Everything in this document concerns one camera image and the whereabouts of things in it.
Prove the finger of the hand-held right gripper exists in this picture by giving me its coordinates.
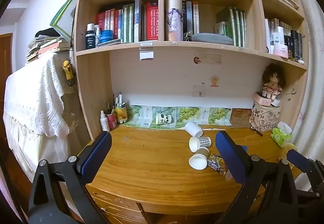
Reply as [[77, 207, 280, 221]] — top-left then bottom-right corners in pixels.
[[287, 149, 324, 205]]

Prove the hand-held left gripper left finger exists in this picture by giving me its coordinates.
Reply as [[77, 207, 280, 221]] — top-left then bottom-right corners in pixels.
[[28, 131, 112, 224]]

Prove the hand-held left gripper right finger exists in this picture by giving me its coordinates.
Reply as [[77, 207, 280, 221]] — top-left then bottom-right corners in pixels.
[[215, 131, 301, 224]]

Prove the brown paper cup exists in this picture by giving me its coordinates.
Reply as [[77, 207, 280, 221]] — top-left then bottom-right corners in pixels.
[[189, 147, 210, 170]]

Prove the checkered paper cup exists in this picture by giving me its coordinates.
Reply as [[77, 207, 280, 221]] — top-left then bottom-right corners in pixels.
[[189, 136, 212, 153]]

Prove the plain white paper cup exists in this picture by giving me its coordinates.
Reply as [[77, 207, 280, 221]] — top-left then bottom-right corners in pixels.
[[184, 122, 204, 137]]

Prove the white cup with face print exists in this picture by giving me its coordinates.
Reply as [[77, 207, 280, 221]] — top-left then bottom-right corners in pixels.
[[155, 113, 173, 126]]

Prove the crumpled silver foil wrapper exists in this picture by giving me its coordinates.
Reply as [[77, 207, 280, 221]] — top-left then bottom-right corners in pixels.
[[207, 154, 227, 177]]

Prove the green tissue pack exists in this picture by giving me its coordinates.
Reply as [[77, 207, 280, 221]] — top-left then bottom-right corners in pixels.
[[270, 123, 293, 148]]

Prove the white spray bottle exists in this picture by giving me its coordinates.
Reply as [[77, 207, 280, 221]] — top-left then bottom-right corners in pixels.
[[100, 111, 110, 133]]

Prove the red can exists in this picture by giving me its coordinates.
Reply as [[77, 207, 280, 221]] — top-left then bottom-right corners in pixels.
[[106, 102, 119, 131]]

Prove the yellow pen holder can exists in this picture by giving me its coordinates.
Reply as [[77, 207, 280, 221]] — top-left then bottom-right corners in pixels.
[[115, 92, 128, 124]]

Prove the printed fabric bag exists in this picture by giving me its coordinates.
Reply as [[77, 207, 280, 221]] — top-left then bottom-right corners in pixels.
[[249, 100, 281, 132]]

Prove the wooden desk drawer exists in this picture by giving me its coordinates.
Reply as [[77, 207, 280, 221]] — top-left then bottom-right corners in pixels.
[[90, 190, 150, 224]]

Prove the green leaf poster strip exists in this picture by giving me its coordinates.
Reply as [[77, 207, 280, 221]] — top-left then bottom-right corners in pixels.
[[124, 105, 232, 129]]

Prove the pink patterned box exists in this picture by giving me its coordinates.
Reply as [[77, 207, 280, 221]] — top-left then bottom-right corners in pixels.
[[254, 92, 272, 107]]

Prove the wooden bookshelf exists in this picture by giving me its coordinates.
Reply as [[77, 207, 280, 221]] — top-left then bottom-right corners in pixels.
[[69, 0, 310, 143]]

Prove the brown-haired doll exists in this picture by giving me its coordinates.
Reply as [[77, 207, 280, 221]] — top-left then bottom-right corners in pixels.
[[262, 63, 286, 101]]

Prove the white lace cloth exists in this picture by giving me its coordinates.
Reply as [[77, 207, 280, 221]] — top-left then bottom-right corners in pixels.
[[2, 53, 70, 176]]

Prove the yellow hanging toy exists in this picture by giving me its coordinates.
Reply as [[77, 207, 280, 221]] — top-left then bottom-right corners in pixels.
[[62, 60, 76, 87]]

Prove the pink cosmetic bottle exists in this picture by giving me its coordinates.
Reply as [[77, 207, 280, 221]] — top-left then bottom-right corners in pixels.
[[273, 44, 289, 59]]

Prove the white paper label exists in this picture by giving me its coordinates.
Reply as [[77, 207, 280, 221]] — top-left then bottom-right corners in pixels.
[[139, 47, 154, 61]]

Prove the row of dark bottles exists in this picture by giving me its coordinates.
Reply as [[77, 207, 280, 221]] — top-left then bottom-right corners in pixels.
[[283, 29, 304, 61]]

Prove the black bottle with white cap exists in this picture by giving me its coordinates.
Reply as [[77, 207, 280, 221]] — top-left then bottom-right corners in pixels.
[[85, 23, 96, 50]]

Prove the blue round tin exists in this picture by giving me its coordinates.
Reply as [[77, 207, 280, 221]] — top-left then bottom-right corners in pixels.
[[99, 30, 114, 44]]

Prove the stack of old books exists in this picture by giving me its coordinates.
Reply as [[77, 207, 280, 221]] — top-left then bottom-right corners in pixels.
[[26, 35, 71, 63]]

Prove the grey oval case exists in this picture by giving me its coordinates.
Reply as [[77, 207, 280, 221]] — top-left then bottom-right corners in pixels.
[[192, 33, 234, 46]]

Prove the white cosmetic bottle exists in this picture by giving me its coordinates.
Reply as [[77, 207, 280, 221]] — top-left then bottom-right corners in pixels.
[[273, 26, 285, 46]]

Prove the green and white box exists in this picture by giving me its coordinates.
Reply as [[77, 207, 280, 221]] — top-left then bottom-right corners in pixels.
[[214, 21, 227, 36]]

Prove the row of green books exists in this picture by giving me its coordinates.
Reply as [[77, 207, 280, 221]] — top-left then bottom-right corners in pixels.
[[216, 6, 247, 48]]

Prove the row of shelf books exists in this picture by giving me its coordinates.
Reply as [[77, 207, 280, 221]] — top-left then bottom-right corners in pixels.
[[95, 0, 148, 43]]

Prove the green framed board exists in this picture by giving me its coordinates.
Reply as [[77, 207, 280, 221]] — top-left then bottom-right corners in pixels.
[[50, 0, 81, 43]]

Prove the red dictionary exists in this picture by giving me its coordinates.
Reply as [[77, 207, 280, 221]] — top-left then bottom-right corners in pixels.
[[144, 1, 159, 42]]

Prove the floral cylinder tube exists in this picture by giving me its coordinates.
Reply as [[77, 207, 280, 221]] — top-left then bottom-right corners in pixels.
[[165, 0, 184, 42]]

